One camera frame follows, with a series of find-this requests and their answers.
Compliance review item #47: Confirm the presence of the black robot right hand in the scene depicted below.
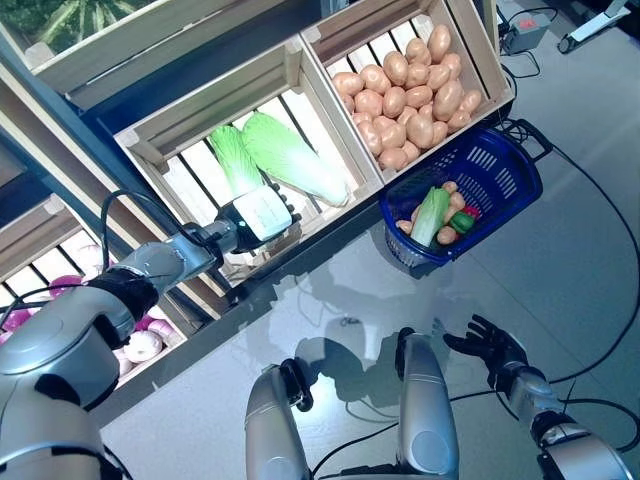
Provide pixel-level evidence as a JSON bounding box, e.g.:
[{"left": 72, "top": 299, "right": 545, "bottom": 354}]
[{"left": 442, "top": 313, "right": 530, "bottom": 389}]

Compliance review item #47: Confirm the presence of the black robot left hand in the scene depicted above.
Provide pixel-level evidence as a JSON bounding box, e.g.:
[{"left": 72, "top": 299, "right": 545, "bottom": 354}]
[{"left": 227, "top": 183, "right": 305, "bottom": 254}]

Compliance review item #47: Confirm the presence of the large napa cabbage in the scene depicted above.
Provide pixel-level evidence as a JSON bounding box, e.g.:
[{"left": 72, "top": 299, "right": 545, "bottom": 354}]
[
  {"left": 207, "top": 124, "right": 266, "bottom": 199},
  {"left": 241, "top": 112, "right": 351, "bottom": 207}
]

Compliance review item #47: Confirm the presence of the blue plastic shopping basket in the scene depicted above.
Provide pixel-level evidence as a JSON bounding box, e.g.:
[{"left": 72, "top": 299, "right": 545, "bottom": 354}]
[{"left": 378, "top": 118, "right": 554, "bottom": 269}]

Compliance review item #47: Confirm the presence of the silver robot right leg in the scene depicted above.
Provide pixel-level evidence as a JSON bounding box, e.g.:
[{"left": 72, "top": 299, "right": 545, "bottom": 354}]
[{"left": 394, "top": 327, "right": 461, "bottom": 480}]

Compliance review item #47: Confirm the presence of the slatted wooden cabbage crate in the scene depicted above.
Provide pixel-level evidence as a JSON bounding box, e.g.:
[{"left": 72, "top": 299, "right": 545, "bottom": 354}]
[{"left": 113, "top": 42, "right": 384, "bottom": 301}]

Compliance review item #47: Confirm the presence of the small napa cabbage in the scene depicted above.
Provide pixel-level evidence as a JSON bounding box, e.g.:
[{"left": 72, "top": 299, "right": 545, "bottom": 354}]
[{"left": 409, "top": 185, "right": 453, "bottom": 249}]

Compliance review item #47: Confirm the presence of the wooden produce display shelf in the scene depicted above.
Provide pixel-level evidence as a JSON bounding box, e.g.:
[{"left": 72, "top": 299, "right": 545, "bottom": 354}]
[{"left": 0, "top": 0, "right": 516, "bottom": 416}]

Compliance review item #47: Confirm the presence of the wide wooden pumpkin crate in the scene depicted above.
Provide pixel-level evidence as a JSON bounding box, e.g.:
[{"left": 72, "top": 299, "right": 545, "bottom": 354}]
[{"left": 0, "top": 0, "right": 326, "bottom": 114}]

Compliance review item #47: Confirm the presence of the slatted wooden onion crate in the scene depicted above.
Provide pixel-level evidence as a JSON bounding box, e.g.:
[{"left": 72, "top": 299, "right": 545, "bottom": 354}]
[{"left": 0, "top": 192, "right": 231, "bottom": 396}]

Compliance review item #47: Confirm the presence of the green striped pumpkin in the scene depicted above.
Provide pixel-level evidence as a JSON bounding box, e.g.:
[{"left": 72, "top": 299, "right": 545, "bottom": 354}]
[{"left": 34, "top": 0, "right": 156, "bottom": 54}]

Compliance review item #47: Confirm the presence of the wooden potato crate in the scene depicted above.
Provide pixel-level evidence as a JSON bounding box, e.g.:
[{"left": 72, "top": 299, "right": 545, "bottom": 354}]
[{"left": 299, "top": 0, "right": 516, "bottom": 186}]

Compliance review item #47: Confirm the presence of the grey box with red button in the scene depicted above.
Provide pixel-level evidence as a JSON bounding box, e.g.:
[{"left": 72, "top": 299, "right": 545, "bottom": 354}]
[{"left": 499, "top": 14, "right": 551, "bottom": 54}]

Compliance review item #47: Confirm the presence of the white standing desk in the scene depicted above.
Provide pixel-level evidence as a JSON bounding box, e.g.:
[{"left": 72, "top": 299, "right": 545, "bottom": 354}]
[{"left": 557, "top": 0, "right": 632, "bottom": 54}]

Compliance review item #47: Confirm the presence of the black floor cable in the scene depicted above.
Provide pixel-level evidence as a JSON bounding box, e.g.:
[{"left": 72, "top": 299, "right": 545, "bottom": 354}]
[{"left": 309, "top": 142, "right": 640, "bottom": 480}]

